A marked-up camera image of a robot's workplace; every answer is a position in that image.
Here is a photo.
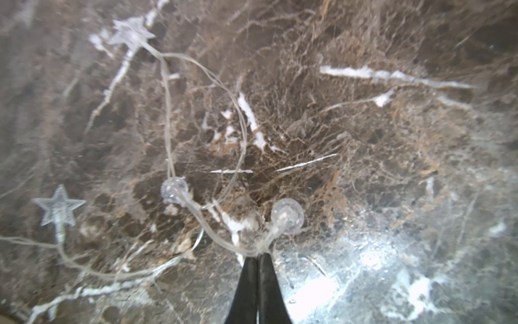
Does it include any clear string light with bulbs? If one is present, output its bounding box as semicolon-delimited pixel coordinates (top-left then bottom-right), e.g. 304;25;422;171
1;16;305;281

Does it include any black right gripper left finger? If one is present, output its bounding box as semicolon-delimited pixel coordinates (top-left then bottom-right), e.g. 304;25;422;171
225;257;258;324

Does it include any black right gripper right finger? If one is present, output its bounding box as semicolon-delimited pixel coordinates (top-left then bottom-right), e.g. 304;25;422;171
258;253;292;324

